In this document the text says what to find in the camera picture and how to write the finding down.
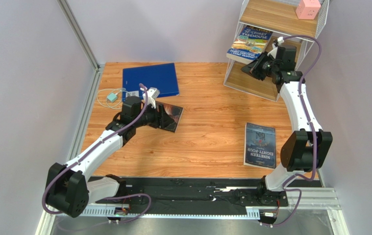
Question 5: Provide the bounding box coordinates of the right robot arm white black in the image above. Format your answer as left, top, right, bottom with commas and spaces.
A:
241, 45, 333, 191

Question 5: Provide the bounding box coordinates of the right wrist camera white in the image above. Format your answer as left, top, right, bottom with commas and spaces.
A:
268, 36, 284, 59

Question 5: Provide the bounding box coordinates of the Three Days To See book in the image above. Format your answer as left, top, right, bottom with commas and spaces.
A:
156, 102, 183, 133

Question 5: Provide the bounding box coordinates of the white wire wooden shelf rack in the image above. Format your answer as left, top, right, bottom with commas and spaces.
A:
223, 0, 329, 101

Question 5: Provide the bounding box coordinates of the pink cube power socket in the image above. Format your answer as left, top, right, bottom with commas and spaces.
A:
296, 0, 321, 20

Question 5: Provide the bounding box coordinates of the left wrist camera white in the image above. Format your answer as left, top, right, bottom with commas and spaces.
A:
140, 84, 160, 109

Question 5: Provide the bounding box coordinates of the blue file folder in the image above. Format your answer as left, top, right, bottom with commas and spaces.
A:
122, 63, 179, 101

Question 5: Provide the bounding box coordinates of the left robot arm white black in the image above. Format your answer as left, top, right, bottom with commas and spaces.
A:
42, 96, 183, 218

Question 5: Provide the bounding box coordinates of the blue 91-Storey Treehouse book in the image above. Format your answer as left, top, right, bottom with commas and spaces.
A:
226, 27, 273, 64

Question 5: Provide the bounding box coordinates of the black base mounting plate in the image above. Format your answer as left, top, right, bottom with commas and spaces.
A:
93, 176, 289, 216

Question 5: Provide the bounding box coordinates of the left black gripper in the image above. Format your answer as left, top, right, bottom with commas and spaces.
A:
133, 101, 175, 130

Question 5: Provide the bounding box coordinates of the Nineteen Eighty-Four book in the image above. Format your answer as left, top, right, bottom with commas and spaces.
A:
243, 122, 276, 169

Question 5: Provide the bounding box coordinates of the teal charger with white cable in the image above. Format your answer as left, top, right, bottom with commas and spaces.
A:
96, 88, 127, 110

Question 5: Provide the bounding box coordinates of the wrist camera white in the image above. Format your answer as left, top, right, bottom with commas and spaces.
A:
140, 84, 160, 109
268, 36, 284, 59

